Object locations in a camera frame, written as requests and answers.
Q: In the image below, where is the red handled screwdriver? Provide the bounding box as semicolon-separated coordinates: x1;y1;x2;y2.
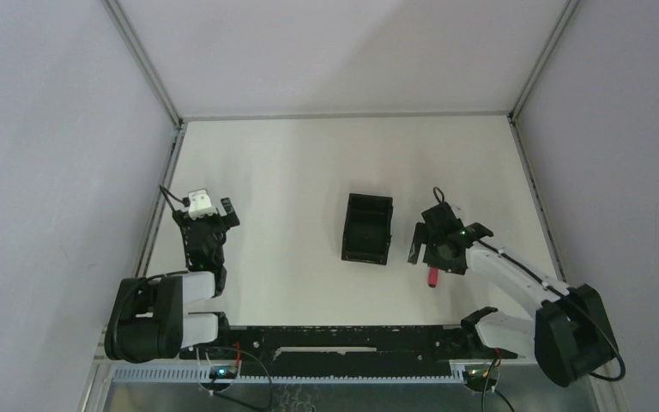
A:
427;268;438;288

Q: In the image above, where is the black plastic bin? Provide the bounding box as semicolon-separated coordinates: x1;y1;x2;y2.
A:
341;193;393;265

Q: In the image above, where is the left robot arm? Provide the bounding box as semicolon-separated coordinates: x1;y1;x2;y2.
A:
104;191;240;364

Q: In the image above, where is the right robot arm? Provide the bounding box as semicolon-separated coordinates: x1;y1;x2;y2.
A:
408;202;626;387

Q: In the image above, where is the left controller board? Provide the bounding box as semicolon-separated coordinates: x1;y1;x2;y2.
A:
209;366;239;381

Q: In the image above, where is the controller board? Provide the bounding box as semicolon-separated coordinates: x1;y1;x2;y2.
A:
209;366;239;381
463;364;499;393

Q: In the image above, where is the right controller board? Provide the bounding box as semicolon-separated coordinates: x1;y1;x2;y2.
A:
463;364;499;393

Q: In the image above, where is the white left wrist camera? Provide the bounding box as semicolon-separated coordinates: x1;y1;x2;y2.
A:
188;189;218;220

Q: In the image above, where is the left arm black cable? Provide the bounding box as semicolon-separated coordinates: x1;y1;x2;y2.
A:
159;185;190;213

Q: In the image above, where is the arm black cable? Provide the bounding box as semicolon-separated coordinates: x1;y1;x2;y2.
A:
432;186;628;383
159;185;190;213

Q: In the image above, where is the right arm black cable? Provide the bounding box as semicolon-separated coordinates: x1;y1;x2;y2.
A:
432;186;628;383

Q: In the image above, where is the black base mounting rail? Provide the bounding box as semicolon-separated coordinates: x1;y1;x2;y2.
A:
178;324;519;380

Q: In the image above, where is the grey slotted cable duct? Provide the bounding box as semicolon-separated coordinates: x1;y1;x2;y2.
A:
112;363;467;385

